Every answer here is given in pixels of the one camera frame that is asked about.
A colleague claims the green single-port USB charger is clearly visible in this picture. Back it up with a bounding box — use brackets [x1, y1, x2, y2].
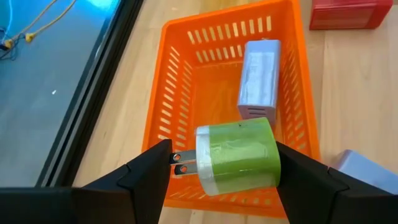
[169, 116, 282, 197]

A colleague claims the red rectangular box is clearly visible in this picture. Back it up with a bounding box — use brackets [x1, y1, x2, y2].
[309, 0, 394, 31]

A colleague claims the black aluminium table frame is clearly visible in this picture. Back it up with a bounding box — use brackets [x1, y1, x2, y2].
[35, 0, 146, 188]

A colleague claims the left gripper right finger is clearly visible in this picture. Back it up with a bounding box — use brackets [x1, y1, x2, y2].
[275, 141, 398, 224]

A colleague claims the yellow cable with connectors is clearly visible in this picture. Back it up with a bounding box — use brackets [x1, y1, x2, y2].
[0, 0, 77, 50]

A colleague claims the orange slotted plastic basket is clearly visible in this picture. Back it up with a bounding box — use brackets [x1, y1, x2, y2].
[141, 0, 322, 219]

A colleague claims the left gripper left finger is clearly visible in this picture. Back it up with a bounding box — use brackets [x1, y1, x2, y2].
[0, 139, 174, 224]

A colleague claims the lavender vented power adapter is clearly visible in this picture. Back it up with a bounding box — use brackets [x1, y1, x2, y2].
[331, 149, 398, 196]
[236, 38, 282, 126]

